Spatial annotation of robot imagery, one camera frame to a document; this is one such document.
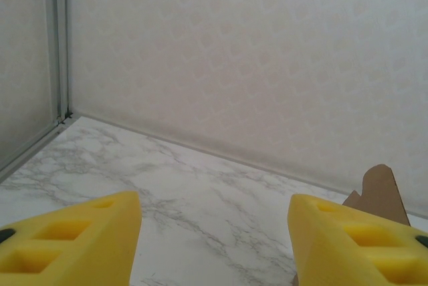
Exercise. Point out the aluminium frame floor rail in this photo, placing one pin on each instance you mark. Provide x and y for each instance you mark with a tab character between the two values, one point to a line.
30	145

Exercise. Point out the brown cardboard paper box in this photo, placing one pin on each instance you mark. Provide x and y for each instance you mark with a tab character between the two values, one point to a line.
381	195

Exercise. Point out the aluminium frame post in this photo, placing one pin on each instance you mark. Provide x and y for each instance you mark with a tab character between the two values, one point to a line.
57	32

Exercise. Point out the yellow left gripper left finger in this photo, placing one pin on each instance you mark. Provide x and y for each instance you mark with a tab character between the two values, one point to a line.
100	242

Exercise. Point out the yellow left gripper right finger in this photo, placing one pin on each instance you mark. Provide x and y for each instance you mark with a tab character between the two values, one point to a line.
321	249

